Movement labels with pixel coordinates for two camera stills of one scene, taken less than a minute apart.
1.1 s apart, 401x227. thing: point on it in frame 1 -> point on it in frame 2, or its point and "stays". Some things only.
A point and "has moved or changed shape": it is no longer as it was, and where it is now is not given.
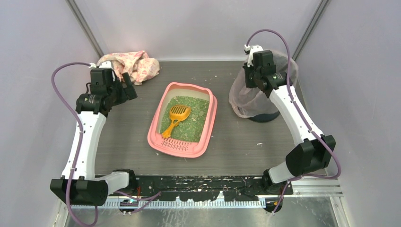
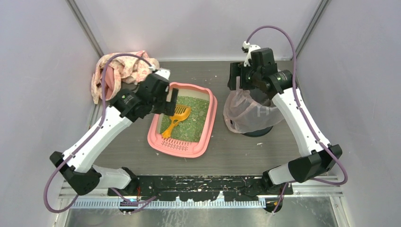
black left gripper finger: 127,85 -> 170,106
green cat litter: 193,128 stays
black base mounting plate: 207,188 stays
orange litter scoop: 177,113 stays
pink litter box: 185,148 stays
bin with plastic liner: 252,102 has moved or changed shape
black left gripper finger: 120,97 -> 168,108
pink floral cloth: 137,65 stays
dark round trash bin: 265,117 -> 259,133
